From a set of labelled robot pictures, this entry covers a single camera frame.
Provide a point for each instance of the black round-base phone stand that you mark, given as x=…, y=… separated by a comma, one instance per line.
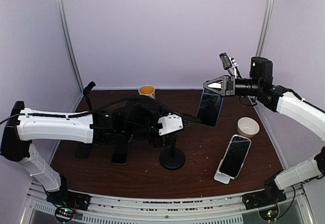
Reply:
x=86, y=92

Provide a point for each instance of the white floral mug yellow inside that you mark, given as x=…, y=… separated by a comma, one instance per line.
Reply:
x=147, y=90

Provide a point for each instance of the black smartphone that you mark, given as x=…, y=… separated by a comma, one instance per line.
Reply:
x=83, y=150

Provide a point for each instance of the left controller circuit board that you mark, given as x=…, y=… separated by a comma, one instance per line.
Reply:
x=64, y=214

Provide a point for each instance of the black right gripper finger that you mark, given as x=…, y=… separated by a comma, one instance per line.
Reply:
x=219, y=82
x=221, y=92

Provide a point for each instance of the white-cased smartphone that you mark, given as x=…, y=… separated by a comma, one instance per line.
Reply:
x=235, y=155

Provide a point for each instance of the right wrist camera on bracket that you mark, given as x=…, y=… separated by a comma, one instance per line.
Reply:
x=229, y=64

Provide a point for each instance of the white ceramic bowl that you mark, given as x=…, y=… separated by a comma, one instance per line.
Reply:
x=247, y=127

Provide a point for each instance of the right controller circuit board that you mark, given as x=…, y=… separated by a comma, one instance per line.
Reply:
x=268, y=214

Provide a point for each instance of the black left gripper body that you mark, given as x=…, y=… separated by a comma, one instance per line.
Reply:
x=158, y=142

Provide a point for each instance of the controller circuit board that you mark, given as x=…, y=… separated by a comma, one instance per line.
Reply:
x=64, y=214
x=268, y=214

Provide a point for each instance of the black front phone stand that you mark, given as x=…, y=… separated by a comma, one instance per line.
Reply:
x=172, y=158

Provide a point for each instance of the blue smartphone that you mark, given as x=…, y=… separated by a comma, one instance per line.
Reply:
x=210, y=107

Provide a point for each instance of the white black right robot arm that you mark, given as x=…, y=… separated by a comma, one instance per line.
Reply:
x=294, y=116

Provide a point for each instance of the white phone stand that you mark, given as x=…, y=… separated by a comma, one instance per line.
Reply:
x=224, y=175

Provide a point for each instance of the aluminium front rail frame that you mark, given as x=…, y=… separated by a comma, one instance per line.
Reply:
x=218, y=209

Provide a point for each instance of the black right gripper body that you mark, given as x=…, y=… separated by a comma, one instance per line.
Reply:
x=233, y=90

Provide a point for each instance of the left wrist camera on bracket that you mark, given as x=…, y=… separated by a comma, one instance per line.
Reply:
x=170, y=123

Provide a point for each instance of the pink-edged dark smartphone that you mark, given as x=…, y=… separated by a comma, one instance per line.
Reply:
x=120, y=154

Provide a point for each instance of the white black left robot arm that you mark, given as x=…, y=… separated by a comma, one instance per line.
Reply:
x=141, y=118

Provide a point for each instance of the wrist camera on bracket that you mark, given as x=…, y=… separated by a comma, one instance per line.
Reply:
x=229, y=64
x=170, y=123

